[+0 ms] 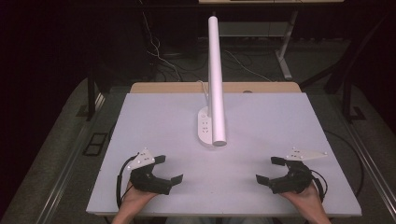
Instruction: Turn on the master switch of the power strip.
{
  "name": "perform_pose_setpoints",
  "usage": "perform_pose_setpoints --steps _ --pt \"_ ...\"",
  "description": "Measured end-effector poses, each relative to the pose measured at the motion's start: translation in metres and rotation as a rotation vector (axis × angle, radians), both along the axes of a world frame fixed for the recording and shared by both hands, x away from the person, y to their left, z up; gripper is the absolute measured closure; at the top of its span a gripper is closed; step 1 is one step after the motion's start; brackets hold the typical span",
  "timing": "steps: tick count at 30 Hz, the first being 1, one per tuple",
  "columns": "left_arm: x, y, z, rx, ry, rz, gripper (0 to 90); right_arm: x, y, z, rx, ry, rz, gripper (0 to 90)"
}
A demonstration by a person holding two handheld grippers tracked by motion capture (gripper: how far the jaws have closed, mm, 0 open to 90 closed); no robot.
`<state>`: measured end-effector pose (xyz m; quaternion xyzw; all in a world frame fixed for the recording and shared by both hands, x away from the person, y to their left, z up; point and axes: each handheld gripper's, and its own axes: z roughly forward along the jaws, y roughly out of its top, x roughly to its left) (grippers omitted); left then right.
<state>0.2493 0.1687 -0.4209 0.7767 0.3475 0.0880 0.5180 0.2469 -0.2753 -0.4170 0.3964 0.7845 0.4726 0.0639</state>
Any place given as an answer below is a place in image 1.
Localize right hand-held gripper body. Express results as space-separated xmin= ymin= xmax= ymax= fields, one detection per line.
xmin=268 ymin=147 xmax=329 ymax=195

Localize black rectangular floor frame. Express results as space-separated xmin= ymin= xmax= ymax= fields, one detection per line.
xmin=82 ymin=133 xmax=109 ymax=157

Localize metal floor rail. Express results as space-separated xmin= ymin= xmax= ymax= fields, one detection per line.
xmin=35 ymin=91 xmax=106 ymax=224
xmin=337 ymin=106 xmax=396 ymax=213

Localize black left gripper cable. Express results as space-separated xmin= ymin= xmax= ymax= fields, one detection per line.
xmin=116 ymin=154 xmax=139 ymax=209

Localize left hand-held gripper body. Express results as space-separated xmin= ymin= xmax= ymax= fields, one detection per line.
xmin=126 ymin=147 xmax=173 ymax=196

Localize person's left hand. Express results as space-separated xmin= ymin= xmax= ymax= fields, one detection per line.
xmin=119 ymin=181 xmax=159 ymax=209

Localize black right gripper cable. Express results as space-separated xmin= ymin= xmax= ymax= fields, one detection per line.
xmin=309 ymin=169 xmax=329 ymax=203

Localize black metal stand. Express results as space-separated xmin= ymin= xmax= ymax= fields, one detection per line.
xmin=341 ymin=77 xmax=368 ymax=123
xmin=76 ymin=69 xmax=98 ymax=122

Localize white desk with metal legs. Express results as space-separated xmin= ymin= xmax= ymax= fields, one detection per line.
xmin=198 ymin=0 xmax=345 ymax=81

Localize white power strip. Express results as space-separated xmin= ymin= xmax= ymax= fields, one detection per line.
xmin=197 ymin=105 xmax=215 ymax=146

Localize thin white floor cable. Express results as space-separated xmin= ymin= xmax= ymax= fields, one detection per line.
xmin=223 ymin=49 xmax=274 ymax=83

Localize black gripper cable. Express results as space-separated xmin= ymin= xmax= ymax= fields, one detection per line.
xmin=309 ymin=169 xmax=329 ymax=203
xmin=116 ymin=154 xmax=139 ymax=209

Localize black cable on floor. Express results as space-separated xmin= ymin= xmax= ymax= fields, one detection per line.
xmin=323 ymin=130 xmax=365 ymax=199

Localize white tube lamp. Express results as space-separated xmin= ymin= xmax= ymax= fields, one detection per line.
xmin=207 ymin=15 xmax=228 ymax=147

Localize person's right hand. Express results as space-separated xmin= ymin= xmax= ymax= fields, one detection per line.
xmin=279 ymin=182 xmax=325 ymax=213

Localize white power strip cable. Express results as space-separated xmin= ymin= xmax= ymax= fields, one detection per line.
xmin=196 ymin=79 xmax=209 ymax=108

